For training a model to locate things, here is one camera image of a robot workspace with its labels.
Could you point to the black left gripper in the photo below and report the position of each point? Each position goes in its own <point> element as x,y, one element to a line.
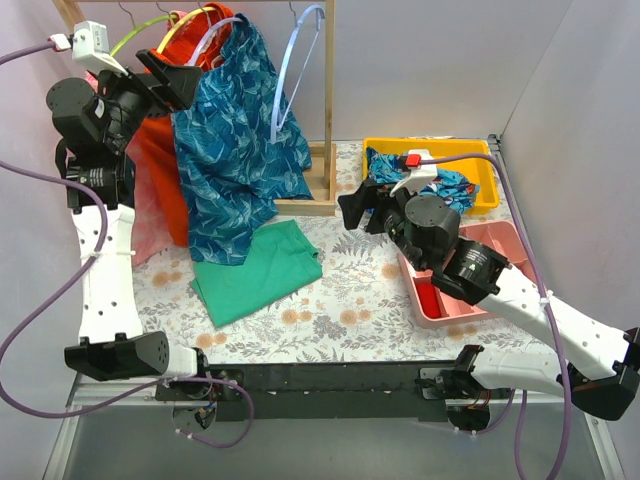
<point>151,89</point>

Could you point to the yellow hanger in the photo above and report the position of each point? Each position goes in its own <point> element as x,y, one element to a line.
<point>197,21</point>

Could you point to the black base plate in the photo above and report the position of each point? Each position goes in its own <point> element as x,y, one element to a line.
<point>406,389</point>

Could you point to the dark blue shark shorts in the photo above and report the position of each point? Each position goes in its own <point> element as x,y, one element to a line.
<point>231,173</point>

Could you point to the orange shorts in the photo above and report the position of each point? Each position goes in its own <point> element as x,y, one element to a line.
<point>158,144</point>

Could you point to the wooden clothes rack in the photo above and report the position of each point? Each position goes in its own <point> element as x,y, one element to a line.
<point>321,178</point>

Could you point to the green folded cloth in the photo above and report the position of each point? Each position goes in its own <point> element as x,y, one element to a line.
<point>281,260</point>

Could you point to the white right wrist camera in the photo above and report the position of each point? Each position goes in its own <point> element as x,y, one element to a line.
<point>420,168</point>

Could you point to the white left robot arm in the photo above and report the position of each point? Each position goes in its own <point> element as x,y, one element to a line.
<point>112,343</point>

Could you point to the light blue patterned shorts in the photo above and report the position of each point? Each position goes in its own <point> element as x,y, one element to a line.
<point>454,188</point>

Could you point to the pink patterned shorts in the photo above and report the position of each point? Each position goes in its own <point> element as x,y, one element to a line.
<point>150,233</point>

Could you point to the yellow plastic bin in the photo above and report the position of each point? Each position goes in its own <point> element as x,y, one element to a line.
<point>478,171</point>

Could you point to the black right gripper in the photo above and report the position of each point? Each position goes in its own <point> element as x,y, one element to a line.
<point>375,209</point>

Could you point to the red rolled cloth front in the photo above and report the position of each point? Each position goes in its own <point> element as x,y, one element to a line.
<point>428,299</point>

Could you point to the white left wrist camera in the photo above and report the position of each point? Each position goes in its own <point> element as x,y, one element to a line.
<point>90,48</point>

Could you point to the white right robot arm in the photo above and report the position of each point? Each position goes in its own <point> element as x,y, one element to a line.
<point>594,365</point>

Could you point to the green hanger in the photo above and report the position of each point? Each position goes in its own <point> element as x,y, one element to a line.
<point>170,18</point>

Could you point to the lilac hanger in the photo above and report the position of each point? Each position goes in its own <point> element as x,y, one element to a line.
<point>207,39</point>

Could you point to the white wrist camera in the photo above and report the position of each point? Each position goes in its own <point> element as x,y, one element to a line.
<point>420,168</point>
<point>90,48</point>

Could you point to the pink divided tray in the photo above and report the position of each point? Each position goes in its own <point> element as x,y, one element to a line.
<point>501,236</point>

